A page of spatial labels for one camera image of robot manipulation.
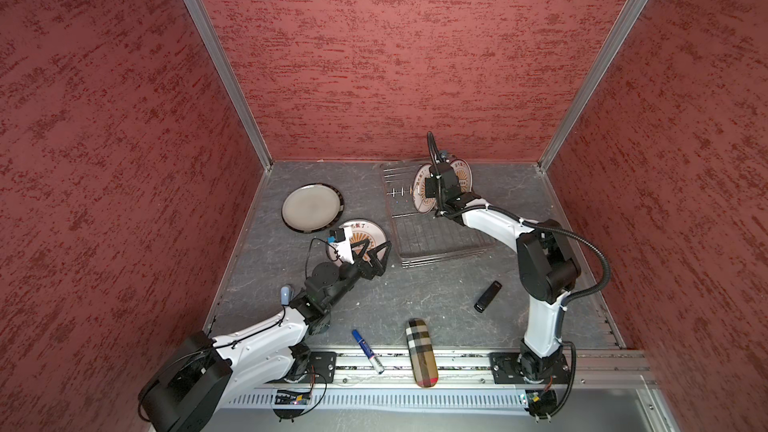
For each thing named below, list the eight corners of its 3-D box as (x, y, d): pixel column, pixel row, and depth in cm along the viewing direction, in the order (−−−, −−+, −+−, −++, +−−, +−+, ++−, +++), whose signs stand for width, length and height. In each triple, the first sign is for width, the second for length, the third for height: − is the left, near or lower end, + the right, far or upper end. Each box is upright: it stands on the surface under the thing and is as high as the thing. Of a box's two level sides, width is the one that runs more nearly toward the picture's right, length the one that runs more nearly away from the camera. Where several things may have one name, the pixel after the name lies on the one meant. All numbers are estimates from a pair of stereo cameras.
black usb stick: (472, 307, 87) (475, 304, 84) (492, 282, 92) (495, 278, 89) (481, 314, 85) (484, 311, 83) (500, 289, 90) (503, 285, 88)
